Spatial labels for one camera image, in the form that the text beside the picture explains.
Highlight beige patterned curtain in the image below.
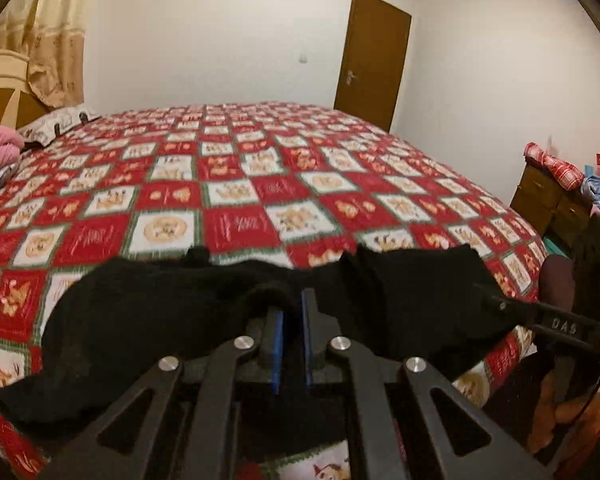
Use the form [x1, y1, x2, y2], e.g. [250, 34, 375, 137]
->
[0, 0, 103, 110]

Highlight blue cloth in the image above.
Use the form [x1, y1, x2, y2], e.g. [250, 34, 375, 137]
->
[580, 175, 600, 218]

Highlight dark maroon object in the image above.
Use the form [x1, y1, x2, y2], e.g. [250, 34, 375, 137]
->
[539, 255, 574, 312]

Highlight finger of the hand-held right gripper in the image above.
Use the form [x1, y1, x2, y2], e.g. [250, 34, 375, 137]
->
[529, 331, 600, 367]
[472, 281, 600, 348]

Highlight brown wooden door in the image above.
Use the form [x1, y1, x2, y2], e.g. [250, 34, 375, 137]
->
[333, 0, 412, 132]

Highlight red plaid cloth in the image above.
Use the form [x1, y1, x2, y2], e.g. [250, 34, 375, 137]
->
[524, 141, 586, 191]

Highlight red printed patchwork bedspread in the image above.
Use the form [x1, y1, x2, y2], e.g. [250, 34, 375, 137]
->
[0, 102, 548, 480]

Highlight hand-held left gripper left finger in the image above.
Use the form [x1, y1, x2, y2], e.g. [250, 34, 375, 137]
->
[37, 307, 284, 480]

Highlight grey printed pillow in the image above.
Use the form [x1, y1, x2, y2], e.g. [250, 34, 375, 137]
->
[17, 103, 102, 148]

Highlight cream and brown headboard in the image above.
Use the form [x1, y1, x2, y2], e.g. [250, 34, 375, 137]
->
[0, 49, 48, 128]

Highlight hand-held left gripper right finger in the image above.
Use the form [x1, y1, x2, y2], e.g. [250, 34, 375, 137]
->
[301, 287, 556, 480]

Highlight orange cloth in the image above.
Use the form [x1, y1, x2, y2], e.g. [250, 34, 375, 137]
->
[527, 372, 600, 453]

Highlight black pants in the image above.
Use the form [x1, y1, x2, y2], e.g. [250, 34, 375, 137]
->
[0, 244, 518, 461]

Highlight brown wooden dresser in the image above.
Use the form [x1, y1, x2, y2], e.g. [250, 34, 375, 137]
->
[510, 162, 600, 246]

